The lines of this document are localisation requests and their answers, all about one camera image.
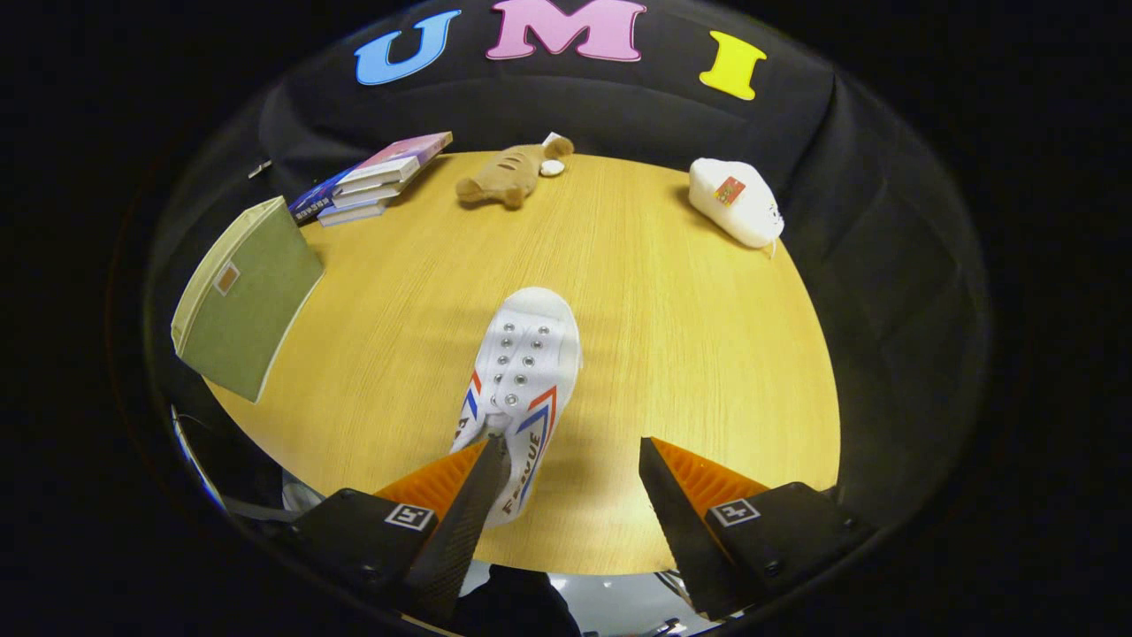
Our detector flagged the blue cover book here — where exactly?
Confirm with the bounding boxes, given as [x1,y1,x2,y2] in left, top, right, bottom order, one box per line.
[287,168,355,224]

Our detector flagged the white striped canvas shoe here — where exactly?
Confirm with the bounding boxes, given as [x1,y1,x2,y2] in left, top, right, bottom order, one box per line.
[449,286,583,529]

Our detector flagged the green fabric storage box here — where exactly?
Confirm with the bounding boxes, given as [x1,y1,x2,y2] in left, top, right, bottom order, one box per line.
[170,196,325,403]

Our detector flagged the pink cover book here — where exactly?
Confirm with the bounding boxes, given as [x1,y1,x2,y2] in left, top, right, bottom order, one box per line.
[336,131,454,187]

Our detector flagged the white cover book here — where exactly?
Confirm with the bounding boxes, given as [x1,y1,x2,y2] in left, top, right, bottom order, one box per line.
[332,181,403,209]

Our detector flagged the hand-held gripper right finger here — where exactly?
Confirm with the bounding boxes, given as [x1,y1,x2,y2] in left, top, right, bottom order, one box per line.
[639,436,876,620]

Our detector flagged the grey-blue cover book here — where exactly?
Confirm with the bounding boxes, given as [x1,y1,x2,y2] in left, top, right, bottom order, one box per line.
[317,199,388,227]

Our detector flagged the white soft pouch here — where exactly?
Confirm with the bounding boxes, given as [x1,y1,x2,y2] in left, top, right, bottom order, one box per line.
[688,157,786,257]

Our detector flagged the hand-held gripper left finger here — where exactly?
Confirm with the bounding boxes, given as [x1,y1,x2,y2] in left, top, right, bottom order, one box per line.
[292,434,512,625]

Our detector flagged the person's dark clothing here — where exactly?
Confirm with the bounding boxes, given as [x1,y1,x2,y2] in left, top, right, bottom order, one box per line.
[451,564,585,637]

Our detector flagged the brown plush toy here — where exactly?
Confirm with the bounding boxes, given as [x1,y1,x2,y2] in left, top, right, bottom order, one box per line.
[455,133,576,211]

